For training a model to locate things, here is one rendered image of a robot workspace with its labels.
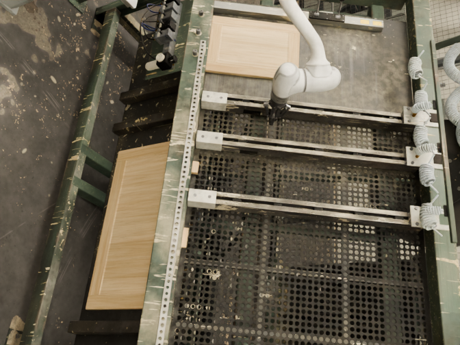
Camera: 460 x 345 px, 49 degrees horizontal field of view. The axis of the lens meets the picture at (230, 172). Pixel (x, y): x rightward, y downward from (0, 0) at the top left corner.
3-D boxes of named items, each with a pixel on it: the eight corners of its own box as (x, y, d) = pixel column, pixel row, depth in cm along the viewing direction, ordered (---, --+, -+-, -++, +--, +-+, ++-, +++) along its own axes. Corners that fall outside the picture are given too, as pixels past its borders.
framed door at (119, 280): (120, 152, 292) (118, 150, 290) (201, 137, 266) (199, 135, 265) (87, 310, 253) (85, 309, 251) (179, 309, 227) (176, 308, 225)
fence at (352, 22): (214, 5, 283) (214, 0, 279) (380, 25, 285) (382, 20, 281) (213, 12, 281) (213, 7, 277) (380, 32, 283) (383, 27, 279)
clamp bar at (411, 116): (202, 95, 256) (203, 66, 235) (431, 121, 259) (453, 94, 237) (200, 111, 252) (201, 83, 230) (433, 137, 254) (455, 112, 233)
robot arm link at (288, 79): (272, 100, 218) (302, 98, 220) (278, 79, 204) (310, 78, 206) (268, 79, 223) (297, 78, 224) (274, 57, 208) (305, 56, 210)
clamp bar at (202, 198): (189, 190, 233) (189, 168, 211) (441, 218, 236) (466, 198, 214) (187, 210, 229) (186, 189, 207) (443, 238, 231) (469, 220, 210)
